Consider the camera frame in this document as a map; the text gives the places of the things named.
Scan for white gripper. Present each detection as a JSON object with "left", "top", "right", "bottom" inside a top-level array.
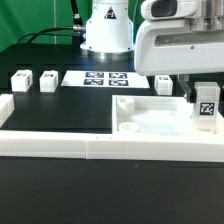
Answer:
[{"left": 134, "top": 0, "right": 224, "bottom": 103}]

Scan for white square tabletop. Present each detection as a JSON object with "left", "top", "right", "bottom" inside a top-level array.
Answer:
[{"left": 112, "top": 95, "right": 224, "bottom": 135}]

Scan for white sheet with AprilTags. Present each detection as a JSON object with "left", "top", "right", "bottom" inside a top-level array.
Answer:
[{"left": 61, "top": 71, "right": 150, "bottom": 89}]

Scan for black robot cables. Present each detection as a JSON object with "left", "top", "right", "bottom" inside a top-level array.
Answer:
[{"left": 17, "top": 0, "right": 88, "bottom": 44}]

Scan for white U-shaped obstacle wall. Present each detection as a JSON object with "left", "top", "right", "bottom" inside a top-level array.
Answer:
[{"left": 0, "top": 93, "right": 224, "bottom": 163}]

